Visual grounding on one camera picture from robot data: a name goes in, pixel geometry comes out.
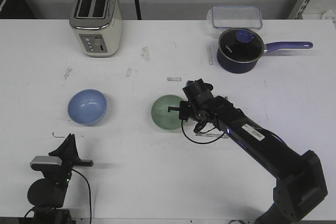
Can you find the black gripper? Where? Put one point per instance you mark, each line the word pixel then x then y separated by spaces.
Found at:
pixel 197 93
pixel 68 153

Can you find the green bowl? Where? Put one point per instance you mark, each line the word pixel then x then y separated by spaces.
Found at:
pixel 164 119

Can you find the blue bowl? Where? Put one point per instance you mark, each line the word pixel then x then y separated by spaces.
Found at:
pixel 87 107

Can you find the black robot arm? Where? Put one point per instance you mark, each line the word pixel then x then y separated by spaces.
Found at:
pixel 47 195
pixel 300 183

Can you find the glass pot lid blue knob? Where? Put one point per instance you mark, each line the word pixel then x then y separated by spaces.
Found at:
pixel 241 45

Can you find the clear plastic food container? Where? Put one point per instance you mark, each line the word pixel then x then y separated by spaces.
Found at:
pixel 225 17

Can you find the cream and chrome toaster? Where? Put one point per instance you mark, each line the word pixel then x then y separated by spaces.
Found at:
pixel 97 26

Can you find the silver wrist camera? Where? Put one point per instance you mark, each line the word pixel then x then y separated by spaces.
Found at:
pixel 41 163

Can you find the blue saucepan with handle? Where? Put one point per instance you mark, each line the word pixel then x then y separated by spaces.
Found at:
pixel 243 67

